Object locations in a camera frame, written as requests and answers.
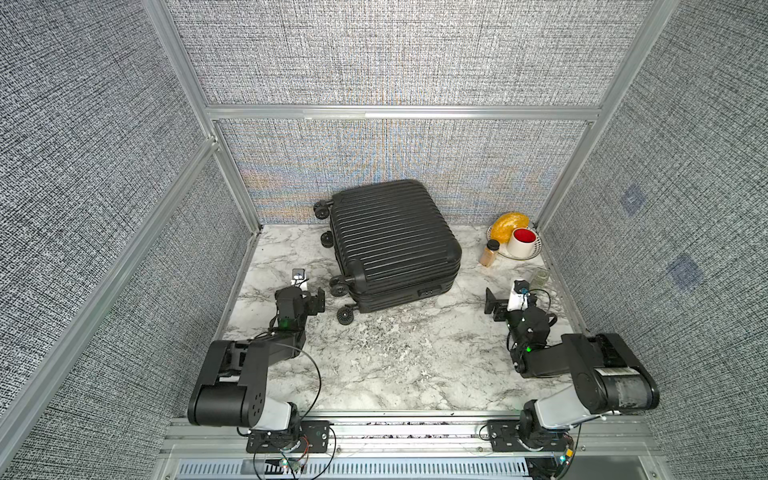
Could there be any brown spice jar black lid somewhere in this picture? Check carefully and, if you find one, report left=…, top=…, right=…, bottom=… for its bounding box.
left=479, top=239, right=500, bottom=267

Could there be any white patterned plate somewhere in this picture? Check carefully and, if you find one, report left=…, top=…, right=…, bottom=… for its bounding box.
left=497, top=228, right=542, bottom=261

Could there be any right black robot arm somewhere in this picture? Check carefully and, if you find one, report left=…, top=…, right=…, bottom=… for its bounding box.
left=484, top=281, right=660, bottom=446

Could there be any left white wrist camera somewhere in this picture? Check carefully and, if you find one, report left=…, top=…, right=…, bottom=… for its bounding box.
left=291, top=268, right=308, bottom=291

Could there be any black ribbed hard-shell suitcase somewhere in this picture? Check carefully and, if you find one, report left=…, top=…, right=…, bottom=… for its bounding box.
left=313, top=179, right=462, bottom=325

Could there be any clear glass jar lying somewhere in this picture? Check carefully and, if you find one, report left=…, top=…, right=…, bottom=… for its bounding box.
left=529, top=268, right=550, bottom=289

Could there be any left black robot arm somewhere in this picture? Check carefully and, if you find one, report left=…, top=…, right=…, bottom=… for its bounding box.
left=187, top=286, right=326, bottom=433

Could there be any white slotted cable duct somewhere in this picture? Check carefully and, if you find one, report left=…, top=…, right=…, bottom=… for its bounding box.
left=170, top=457, right=532, bottom=479

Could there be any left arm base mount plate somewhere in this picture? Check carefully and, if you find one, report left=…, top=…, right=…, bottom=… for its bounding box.
left=246, top=421, right=331, bottom=454

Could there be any white cup red inside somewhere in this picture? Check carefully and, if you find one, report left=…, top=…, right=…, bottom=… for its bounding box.
left=506, top=228, right=538, bottom=260

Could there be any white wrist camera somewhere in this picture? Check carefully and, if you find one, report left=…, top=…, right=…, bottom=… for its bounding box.
left=291, top=268, right=308, bottom=291
left=507, top=279, right=530, bottom=311

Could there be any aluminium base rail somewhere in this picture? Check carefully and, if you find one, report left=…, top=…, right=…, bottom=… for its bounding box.
left=158, top=411, right=663, bottom=461

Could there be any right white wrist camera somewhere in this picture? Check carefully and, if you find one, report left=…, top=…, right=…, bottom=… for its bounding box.
left=507, top=279, right=530, bottom=311

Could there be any aluminium enclosure frame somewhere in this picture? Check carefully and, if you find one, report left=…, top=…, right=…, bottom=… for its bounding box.
left=1, top=1, right=676, bottom=465

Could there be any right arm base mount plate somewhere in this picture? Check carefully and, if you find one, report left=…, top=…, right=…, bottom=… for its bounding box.
left=485, top=420, right=575, bottom=453

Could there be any yellow bread loaf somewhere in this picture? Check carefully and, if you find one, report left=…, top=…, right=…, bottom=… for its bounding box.
left=489, top=212, right=530, bottom=244

